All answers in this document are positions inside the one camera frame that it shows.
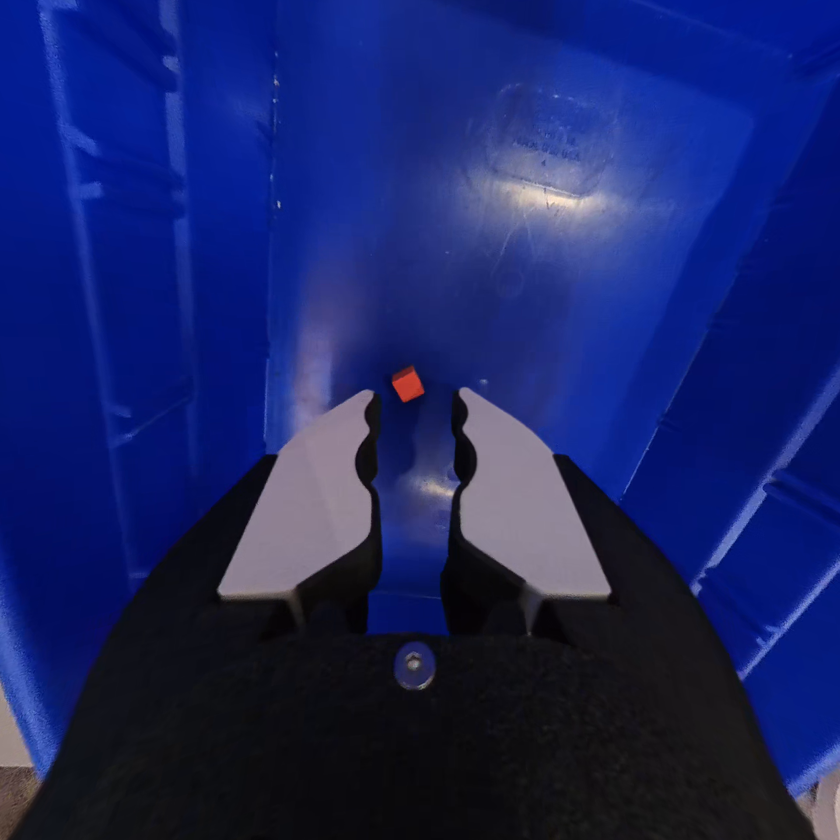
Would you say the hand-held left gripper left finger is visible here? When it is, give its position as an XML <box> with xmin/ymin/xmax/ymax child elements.
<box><xmin>217</xmin><ymin>388</ymin><xmax>384</xmax><ymax>630</ymax></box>

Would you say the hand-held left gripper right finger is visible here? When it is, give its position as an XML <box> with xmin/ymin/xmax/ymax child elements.
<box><xmin>440</xmin><ymin>386</ymin><xmax>614</xmax><ymax>637</ymax></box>

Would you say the blue plastic bin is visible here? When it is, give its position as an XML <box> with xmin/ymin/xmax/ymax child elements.
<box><xmin>0</xmin><ymin>0</ymin><xmax>840</xmax><ymax>798</ymax></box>

